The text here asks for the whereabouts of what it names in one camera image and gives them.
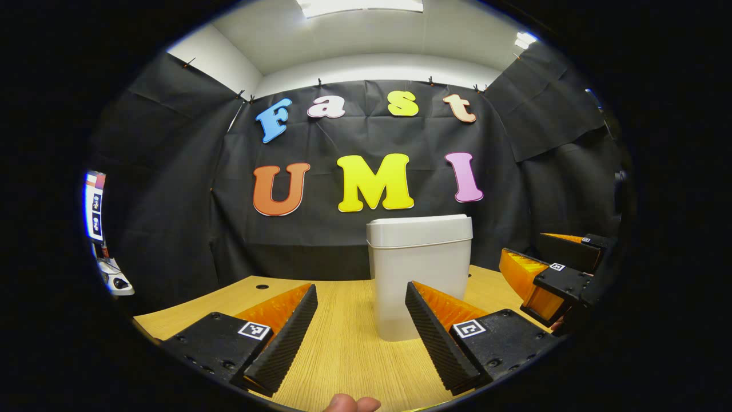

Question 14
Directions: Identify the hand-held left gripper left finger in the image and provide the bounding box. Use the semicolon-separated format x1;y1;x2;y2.
162;282;319;398

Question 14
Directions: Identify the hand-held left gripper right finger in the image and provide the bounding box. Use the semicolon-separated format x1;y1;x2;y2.
404;280;564;397

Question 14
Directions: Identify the white garbage bin with lid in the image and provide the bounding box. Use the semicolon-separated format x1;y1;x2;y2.
366;214;474;342

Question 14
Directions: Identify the wooden desktop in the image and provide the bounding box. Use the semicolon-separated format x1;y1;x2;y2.
133;264;572;412

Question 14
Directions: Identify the white side desk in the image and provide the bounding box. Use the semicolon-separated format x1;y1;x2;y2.
97;257;136;296

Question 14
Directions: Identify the computer monitor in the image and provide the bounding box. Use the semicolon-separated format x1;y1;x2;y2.
85;171;108;242

